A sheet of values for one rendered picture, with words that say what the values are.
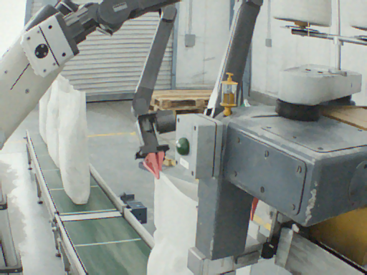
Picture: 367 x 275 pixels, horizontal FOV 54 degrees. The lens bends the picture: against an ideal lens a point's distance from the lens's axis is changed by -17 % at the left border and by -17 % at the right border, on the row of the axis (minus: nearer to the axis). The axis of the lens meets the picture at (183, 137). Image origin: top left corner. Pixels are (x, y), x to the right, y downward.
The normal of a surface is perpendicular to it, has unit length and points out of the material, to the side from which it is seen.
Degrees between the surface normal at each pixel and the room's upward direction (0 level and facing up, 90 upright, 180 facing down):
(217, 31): 90
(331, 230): 90
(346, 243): 90
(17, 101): 115
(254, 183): 90
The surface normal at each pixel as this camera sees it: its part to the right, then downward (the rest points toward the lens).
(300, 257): -0.90, 0.07
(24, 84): 0.44, 0.25
